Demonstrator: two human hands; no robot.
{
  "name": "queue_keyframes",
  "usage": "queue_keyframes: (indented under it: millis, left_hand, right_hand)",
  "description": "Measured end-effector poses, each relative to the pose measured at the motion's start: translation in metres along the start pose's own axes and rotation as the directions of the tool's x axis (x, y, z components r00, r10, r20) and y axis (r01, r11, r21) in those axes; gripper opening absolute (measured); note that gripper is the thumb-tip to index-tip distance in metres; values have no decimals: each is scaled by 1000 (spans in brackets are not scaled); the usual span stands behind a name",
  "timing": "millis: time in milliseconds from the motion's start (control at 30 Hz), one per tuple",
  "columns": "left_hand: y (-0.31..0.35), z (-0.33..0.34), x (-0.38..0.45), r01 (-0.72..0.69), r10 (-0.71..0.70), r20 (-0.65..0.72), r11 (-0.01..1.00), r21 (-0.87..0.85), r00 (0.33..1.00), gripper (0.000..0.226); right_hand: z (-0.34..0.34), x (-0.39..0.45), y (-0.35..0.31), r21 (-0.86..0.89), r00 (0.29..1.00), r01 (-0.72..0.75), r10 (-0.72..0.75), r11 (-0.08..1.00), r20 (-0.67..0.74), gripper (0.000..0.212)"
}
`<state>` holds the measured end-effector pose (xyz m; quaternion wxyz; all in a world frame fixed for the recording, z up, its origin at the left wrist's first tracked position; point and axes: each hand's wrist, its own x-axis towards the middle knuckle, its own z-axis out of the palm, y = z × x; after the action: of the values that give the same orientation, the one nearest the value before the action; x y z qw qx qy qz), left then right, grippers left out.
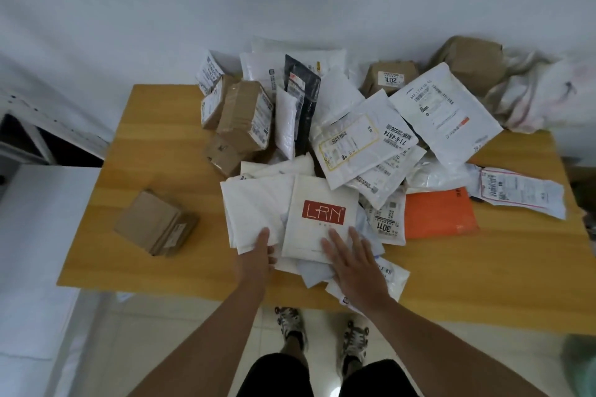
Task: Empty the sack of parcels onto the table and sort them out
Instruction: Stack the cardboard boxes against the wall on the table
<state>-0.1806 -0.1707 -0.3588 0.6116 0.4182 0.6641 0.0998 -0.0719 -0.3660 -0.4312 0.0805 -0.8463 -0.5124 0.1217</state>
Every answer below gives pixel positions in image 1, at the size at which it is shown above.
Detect plain white padded mailer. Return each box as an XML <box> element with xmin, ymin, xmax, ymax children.
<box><xmin>220</xmin><ymin>173</ymin><xmax>299</xmax><ymax>256</ymax></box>

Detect white metal rack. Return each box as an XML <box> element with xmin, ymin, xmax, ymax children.
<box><xmin>0</xmin><ymin>84</ymin><xmax>109</xmax><ymax>166</ymax></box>

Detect person's shoe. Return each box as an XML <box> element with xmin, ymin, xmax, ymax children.
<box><xmin>341</xmin><ymin>320</ymin><xmax>370</xmax><ymax>366</ymax></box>
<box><xmin>274</xmin><ymin>307</ymin><xmax>308</xmax><ymax>352</ymax></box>

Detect large taped cardboard box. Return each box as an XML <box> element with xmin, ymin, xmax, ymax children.
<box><xmin>216</xmin><ymin>81</ymin><xmax>275</xmax><ymax>152</ymax></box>

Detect cream envelope with red label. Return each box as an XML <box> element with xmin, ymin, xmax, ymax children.
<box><xmin>281</xmin><ymin>173</ymin><xmax>360</xmax><ymax>265</ymax></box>

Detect person's left hand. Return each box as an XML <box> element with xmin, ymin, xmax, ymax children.
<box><xmin>234</xmin><ymin>227</ymin><xmax>279</xmax><ymax>293</ymax></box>

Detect person's right shoe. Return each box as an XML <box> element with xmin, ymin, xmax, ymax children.
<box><xmin>341</xmin><ymin>320</ymin><xmax>370</xmax><ymax>366</ymax></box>

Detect black plastic parcel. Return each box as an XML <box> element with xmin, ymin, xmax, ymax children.
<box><xmin>283</xmin><ymin>54</ymin><xmax>322</xmax><ymax>156</ymax></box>

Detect person's left shoe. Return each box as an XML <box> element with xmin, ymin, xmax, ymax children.
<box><xmin>274</xmin><ymin>307</ymin><xmax>308</xmax><ymax>352</ymax></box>

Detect brown paper wrapped parcel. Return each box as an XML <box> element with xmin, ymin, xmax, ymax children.
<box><xmin>428</xmin><ymin>36</ymin><xmax>506</xmax><ymax>96</ymax></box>

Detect flat brown cardboard box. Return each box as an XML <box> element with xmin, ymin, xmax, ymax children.
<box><xmin>114</xmin><ymin>190</ymin><xmax>200</xmax><ymax>257</ymax></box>

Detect narrow cardboard box white label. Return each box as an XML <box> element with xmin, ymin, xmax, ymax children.
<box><xmin>201</xmin><ymin>75</ymin><xmax>238</xmax><ymax>130</ymax></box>

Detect brown box with square label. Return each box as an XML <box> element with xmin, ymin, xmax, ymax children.
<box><xmin>361</xmin><ymin>60</ymin><xmax>420</xmax><ymax>98</ymax></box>

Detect person's right forearm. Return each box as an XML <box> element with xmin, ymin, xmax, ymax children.
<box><xmin>348</xmin><ymin>292</ymin><xmax>537</xmax><ymax>397</ymax></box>

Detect black shorts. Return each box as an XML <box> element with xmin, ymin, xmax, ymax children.
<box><xmin>237</xmin><ymin>353</ymin><xmax>421</xmax><ymax>397</ymax></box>

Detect person's left forearm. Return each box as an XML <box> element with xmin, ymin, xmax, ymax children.
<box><xmin>132</xmin><ymin>287</ymin><xmax>270</xmax><ymax>397</ymax></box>

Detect orange plastic parcel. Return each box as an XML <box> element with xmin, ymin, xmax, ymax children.
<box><xmin>403</xmin><ymin>187</ymin><xmax>480</xmax><ymax>240</ymax></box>

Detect small dented cardboard box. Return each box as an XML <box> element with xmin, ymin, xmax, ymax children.
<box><xmin>204</xmin><ymin>133</ymin><xmax>255</xmax><ymax>179</ymax></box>

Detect crumpled white plastic bag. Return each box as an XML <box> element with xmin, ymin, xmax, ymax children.
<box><xmin>483</xmin><ymin>50</ymin><xmax>596</xmax><ymax>135</ymax></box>

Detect person's right hand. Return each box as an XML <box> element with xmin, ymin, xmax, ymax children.
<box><xmin>320</xmin><ymin>226</ymin><xmax>391</xmax><ymax>307</ymax></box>

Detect pile of white mail parcels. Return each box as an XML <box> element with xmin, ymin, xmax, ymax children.
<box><xmin>195</xmin><ymin>36</ymin><xmax>567</xmax><ymax>307</ymax></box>

